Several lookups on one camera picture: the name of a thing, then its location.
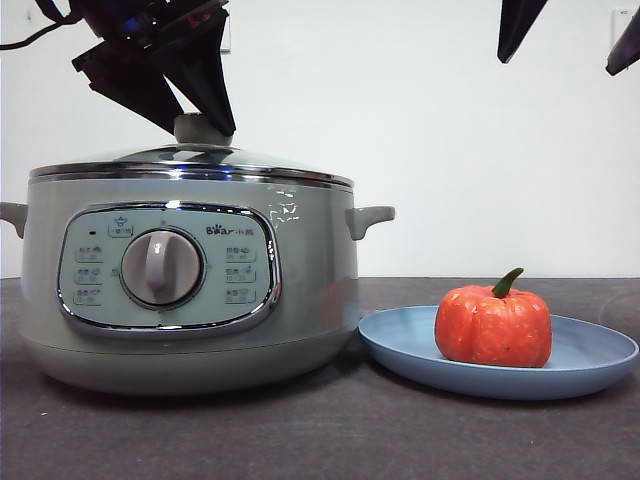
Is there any blue round plate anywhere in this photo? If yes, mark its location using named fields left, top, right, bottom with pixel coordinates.
left=357, top=305, right=640, bottom=402

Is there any black cable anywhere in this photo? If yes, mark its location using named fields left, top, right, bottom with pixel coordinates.
left=0, top=10, right=96, bottom=52

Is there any pale green electric steamer pot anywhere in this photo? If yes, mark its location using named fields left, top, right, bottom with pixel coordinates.
left=0, top=175, right=396, bottom=399

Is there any orange pumpkin with green stem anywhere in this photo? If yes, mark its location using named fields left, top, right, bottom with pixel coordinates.
left=433, top=267, right=554, bottom=369

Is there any glass lid with green knob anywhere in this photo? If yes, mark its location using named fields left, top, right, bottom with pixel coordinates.
left=28, top=113, right=354, bottom=190

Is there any grey steamer dial knob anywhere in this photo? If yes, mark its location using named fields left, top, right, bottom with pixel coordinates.
left=120, top=229, right=207, bottom=308

